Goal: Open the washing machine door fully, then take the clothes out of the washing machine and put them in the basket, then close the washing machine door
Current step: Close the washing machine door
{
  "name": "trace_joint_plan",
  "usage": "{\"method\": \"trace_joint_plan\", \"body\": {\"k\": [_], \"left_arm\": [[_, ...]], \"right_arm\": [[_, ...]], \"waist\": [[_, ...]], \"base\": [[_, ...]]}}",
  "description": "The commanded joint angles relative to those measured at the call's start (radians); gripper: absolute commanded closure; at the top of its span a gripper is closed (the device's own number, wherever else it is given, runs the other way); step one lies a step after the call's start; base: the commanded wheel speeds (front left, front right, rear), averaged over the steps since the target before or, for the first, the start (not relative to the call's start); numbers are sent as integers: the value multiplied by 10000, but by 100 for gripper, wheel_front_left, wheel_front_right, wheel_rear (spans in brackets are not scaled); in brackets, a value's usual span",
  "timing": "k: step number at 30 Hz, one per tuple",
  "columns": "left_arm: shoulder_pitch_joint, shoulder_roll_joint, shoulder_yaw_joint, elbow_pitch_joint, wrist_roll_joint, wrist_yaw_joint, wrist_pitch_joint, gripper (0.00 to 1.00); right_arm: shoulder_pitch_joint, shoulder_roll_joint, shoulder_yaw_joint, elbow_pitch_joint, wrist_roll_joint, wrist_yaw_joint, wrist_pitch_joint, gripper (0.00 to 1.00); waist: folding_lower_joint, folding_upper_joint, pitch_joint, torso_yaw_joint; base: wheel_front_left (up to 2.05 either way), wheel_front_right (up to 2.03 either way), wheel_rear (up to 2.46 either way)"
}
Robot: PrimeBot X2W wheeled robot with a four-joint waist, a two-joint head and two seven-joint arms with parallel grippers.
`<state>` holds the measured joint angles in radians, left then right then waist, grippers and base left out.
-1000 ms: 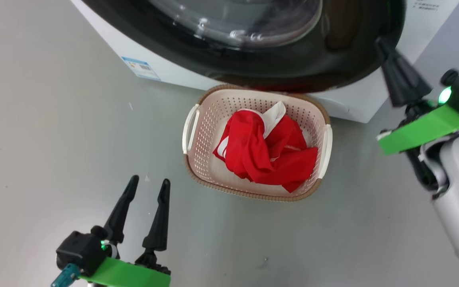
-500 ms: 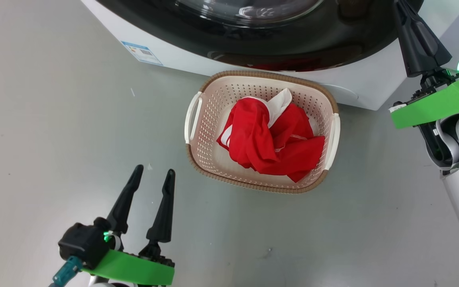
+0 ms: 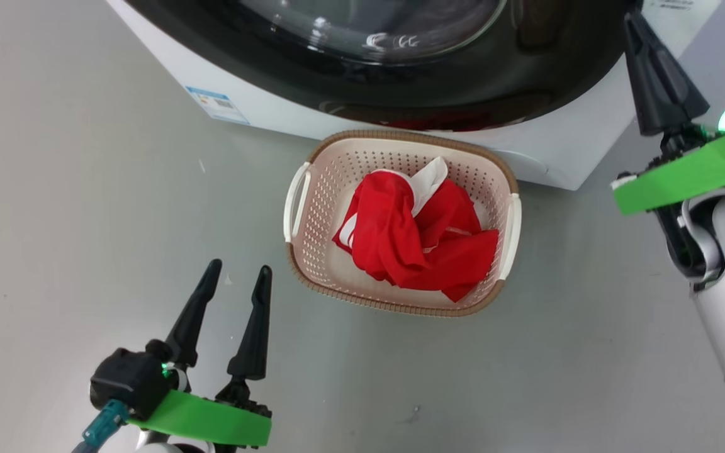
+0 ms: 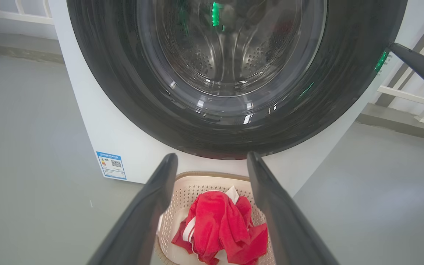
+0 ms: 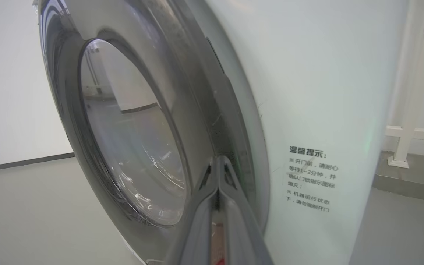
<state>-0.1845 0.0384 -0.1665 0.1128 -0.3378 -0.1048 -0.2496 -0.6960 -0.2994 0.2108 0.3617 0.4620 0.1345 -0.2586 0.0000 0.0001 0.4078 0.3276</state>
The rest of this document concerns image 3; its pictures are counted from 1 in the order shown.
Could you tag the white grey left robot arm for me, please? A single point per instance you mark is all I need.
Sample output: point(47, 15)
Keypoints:
point(167, 448)

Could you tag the round white filter cover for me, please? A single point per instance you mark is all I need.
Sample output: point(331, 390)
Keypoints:
point(529, 167)

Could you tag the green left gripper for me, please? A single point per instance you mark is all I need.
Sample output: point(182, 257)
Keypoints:
point(211, 421)

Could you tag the red and white garment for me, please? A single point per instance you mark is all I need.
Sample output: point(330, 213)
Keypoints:
point(400, 239)

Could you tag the round washing machine door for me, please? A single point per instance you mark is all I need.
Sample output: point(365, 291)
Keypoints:
point(526, 75)

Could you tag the white front-load washing machine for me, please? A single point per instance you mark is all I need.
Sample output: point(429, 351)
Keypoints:
point(576, 151)

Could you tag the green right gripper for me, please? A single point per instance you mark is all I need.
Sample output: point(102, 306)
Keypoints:
point(683, 176)

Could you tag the cream perforated basket brown rim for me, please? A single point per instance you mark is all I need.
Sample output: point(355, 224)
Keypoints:
point(331, 189)

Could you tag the blue energy label sticker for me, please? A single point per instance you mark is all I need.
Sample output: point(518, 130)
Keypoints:
point(218, 105)

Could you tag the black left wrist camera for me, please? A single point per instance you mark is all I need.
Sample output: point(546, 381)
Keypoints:
point(126, 377)

